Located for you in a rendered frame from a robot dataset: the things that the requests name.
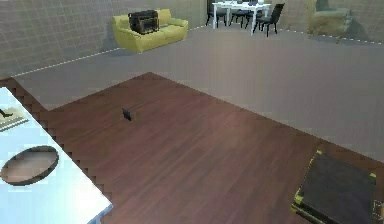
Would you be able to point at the black box with orange trim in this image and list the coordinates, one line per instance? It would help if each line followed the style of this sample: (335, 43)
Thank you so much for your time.
(144, 20)

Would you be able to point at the black box with yellow corners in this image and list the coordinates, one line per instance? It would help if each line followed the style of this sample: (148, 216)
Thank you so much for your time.
(338, 188)

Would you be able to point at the small black flat object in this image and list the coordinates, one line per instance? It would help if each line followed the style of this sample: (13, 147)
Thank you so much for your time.
(126, 114)

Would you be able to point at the yellow sofa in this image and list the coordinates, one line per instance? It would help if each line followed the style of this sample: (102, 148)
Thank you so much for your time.
(156, 35)

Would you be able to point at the black dining chair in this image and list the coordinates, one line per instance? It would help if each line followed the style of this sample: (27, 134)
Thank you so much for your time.
(240, 15)
(216, 12)
(270, 18)

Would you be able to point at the white dining table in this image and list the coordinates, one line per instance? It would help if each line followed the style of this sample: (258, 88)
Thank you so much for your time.
(240, 6)

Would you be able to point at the tan armchair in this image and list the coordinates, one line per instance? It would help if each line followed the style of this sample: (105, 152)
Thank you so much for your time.
(328, 20)

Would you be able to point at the striped beige book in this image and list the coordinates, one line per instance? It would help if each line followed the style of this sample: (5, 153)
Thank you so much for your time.
(10, 119)

